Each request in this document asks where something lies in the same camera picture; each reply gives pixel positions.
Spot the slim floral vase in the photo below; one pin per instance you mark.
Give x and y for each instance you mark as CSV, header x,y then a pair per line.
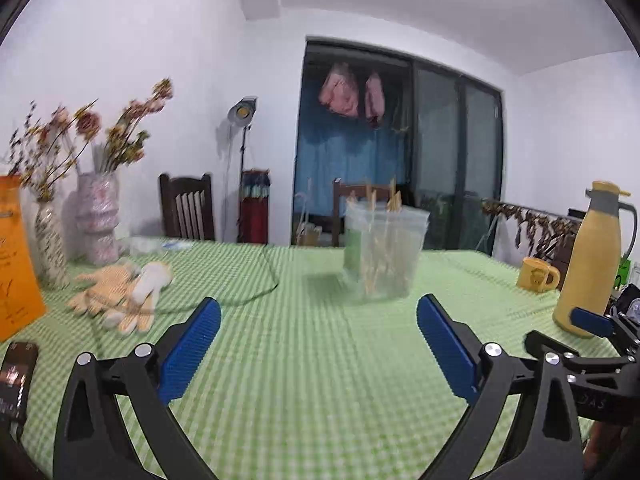
x,y
50,250

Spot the white work glove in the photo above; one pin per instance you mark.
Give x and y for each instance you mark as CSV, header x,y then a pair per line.
x,y
150,280

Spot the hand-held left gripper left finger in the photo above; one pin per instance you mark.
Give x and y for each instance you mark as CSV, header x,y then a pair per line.
x,y
192,345

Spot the clear plastic wrapper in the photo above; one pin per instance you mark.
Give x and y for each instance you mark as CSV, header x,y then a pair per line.
x,y
150,246

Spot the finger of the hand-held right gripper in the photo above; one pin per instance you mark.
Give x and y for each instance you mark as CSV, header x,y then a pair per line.
x,y
592,321
537,344

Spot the yellow dotted work glove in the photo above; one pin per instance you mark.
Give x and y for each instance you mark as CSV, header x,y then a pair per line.
x,y
105,290

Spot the metal drying rack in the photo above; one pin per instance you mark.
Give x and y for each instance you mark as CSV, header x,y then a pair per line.
x,y
530,225

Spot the clear plastic container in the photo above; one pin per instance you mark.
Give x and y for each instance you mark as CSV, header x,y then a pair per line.
x,y
410,240

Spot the dried rose bouquet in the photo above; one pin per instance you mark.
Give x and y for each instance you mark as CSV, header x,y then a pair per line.
x,y
90,122

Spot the yellow mug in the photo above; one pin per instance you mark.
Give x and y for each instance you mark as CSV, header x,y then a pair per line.
x,y
532,275

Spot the red umbrella bin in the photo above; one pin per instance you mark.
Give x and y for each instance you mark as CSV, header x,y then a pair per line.
x,y
255,220

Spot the blue curtain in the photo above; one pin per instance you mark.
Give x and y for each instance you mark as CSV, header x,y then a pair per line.
x,y
320,160

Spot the green checked tablecloth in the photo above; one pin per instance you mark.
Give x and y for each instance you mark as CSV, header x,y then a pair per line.
x,y
310,360

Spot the black smartphone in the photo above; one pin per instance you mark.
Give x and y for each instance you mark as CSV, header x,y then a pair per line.
x,y
17,375

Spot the person's right hand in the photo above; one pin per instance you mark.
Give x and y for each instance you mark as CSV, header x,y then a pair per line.
x,y
600,440

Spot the studio lamp on stand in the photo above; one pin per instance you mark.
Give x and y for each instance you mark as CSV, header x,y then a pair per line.
x,y
242,109

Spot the pink speckled vase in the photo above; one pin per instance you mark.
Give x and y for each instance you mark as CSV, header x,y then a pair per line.
x,y
97,220

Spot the yellow thermos jug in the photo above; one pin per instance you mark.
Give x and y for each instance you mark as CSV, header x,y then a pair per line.
x,y
590,260

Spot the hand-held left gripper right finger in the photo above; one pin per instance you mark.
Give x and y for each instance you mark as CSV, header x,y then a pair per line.
x,y
447,350

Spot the narrow pink hanging jacket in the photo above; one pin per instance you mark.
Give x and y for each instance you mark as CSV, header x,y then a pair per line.
x,y
374,100

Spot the dark wooden chair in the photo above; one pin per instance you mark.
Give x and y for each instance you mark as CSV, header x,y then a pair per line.
x,y
172,210
340,210

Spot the wide pink hanging jacket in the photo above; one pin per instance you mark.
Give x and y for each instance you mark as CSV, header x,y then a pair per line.
x,y
340,92

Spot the group of wooden chopsticks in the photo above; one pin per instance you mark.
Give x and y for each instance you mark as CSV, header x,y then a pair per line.
x,y
394,202

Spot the dried branch bouquet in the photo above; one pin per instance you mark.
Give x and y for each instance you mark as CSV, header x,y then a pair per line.
x,y
37,180

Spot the dark sliding glass door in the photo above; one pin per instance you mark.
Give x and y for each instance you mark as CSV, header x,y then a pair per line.
x,y
440,150

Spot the orange book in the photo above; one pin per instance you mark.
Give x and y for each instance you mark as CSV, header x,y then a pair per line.
x,y
15,270

